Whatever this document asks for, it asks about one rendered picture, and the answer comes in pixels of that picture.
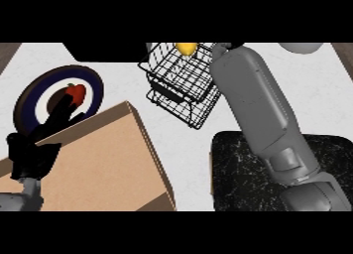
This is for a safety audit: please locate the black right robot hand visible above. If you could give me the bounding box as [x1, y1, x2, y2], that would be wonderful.
[212, 42, 248, 51]

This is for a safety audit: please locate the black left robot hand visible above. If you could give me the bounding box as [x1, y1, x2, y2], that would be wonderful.
[6, 93, 88, 182]

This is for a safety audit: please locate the blue and white round plate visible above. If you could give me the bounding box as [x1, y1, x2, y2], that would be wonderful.
[13, 64, 106, 137]

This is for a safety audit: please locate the black speckled tray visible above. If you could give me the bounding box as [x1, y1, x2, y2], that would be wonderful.
[209, 130, 353, 212]

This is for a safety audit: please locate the black appliance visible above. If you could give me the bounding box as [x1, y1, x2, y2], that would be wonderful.
[62, 42, 153, 64]

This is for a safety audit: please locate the pale grey rounded object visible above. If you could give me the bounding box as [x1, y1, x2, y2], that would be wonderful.
[279, 42, 328, 56]

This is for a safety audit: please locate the tan wooden cutting board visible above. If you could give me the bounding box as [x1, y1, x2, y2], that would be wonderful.
[0, 100, 178, 212]

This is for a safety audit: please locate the yellow lemon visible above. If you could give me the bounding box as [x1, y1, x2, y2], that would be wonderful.
[174, 42, 201, 57]

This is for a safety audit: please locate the black wire tiered basket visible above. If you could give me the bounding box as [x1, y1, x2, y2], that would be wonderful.
[136, 42, 224, 131]

